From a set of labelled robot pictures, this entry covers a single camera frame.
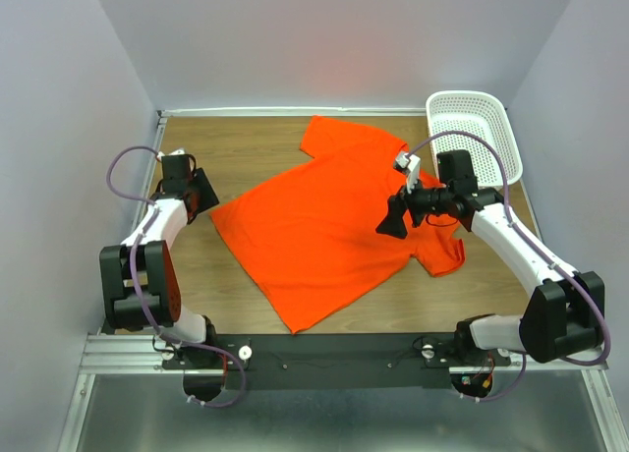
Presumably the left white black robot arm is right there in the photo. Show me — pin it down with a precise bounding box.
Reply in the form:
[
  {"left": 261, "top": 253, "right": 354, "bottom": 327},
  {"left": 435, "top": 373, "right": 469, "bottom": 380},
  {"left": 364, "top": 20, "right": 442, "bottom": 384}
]
[{"left": 99, "top": 145, "right": 226, "bottom": 368}]

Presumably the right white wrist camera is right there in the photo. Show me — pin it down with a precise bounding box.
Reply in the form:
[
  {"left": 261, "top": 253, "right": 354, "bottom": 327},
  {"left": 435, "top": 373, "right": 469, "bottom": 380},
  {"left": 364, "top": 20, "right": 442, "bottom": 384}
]
[{"left": 394, "top": 151, "right": 422, "bottom": 196}]

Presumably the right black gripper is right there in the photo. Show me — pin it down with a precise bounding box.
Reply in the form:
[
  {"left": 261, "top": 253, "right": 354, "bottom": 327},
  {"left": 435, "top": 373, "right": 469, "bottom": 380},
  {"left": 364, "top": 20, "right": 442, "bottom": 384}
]
[{"left": 374, "top": 170, "right": 452, "bottom": 239}]

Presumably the aluminium frame rail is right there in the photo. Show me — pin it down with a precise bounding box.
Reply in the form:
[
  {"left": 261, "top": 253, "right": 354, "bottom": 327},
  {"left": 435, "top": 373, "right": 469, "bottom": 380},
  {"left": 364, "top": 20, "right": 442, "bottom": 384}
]
[{"left": 79, "top": 334, "right": 162, "bottom": 375}]

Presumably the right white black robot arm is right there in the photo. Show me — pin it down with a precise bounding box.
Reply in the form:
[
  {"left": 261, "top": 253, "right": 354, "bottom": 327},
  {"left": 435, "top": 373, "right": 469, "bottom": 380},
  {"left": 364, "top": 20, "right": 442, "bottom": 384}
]
[{"left": 376, "top": 150, "right": 604, "bottom": 366}]

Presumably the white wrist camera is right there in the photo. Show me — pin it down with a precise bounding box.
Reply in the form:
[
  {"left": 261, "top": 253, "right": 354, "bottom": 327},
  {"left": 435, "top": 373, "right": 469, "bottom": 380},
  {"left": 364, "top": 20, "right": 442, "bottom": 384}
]
[
  {"left": 156, "top": 148, "right": 186, "bottom": 161},
  {"left": 394, "top": 151, "right": 422, "bottom": 196}
]

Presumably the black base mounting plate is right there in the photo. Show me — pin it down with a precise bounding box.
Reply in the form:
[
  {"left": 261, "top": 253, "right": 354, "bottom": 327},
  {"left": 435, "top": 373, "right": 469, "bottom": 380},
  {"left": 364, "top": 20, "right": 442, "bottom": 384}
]
[{"left": 161, "top": 331, "right": 512, "bottom": 390}]

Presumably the orange t shirt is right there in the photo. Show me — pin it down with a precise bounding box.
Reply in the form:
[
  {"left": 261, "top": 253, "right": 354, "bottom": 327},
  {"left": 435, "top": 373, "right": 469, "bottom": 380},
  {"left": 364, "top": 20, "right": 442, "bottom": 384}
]
[{"left": 210, "top": 116, "right": 466, "bottom": 334}]

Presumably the white perforated plastic basket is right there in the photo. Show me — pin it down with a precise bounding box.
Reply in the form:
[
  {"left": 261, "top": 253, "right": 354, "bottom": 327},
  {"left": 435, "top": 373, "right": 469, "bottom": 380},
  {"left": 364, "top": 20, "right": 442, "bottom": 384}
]
[{"left": 426, "top": 90, "right": 523, "bottom": 188}]

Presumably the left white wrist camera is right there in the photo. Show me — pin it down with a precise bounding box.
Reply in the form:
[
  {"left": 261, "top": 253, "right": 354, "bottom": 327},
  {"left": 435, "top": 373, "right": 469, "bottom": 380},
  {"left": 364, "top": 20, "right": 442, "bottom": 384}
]
[{"left": 156, "top": 148, "right": 186, "bottom": 161}]

